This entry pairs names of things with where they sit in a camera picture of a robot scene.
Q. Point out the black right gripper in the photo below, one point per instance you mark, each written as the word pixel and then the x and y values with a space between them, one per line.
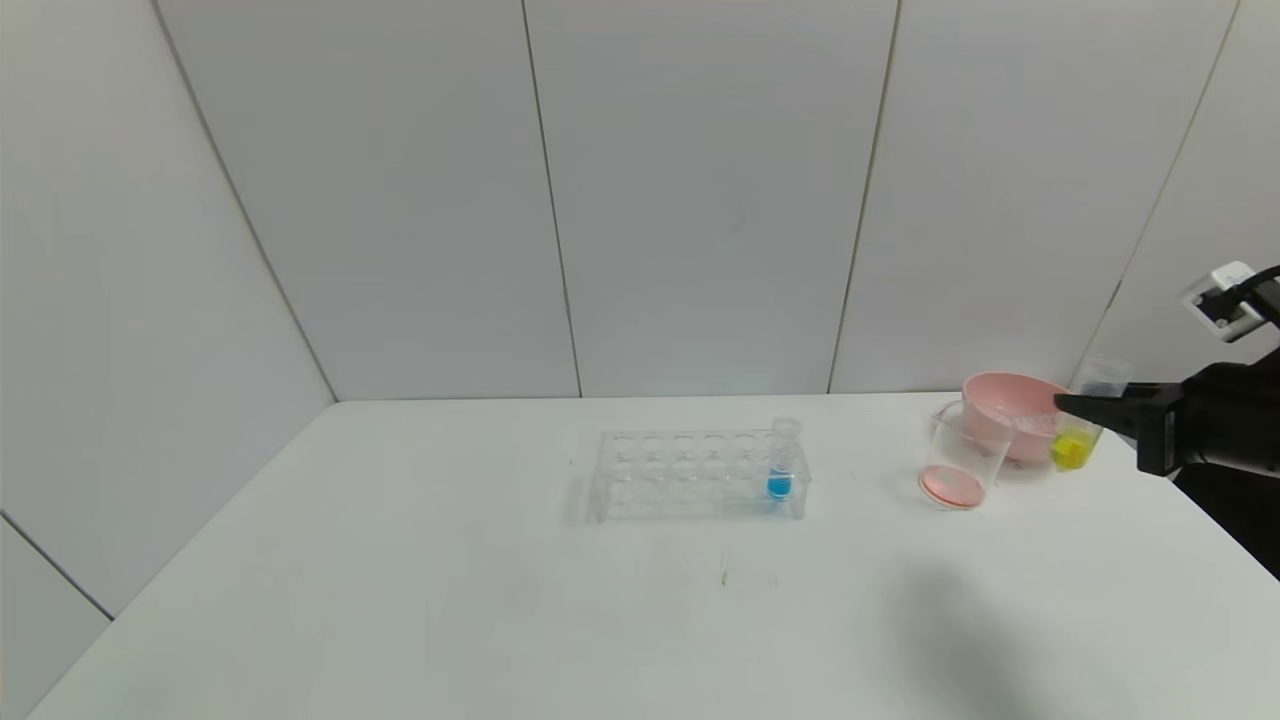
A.
pixel 1160 432

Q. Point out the test tube with yellow pigment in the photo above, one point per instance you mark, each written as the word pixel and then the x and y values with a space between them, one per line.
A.
pixel 1072 452

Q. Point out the clear glass beaker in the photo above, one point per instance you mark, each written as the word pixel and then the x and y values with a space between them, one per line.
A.
pixel 952 486

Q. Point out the test tube with blue pigment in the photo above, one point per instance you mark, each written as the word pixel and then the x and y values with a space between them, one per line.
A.
pixel 779 486

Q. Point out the clear acrylic test tube rack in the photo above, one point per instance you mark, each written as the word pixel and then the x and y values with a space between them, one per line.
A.
pixel 660 470

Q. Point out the pink bowl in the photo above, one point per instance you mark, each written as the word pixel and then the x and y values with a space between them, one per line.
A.
pixel 1000 410

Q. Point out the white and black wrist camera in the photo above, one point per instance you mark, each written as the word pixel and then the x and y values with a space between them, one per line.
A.
pixel 1228 300

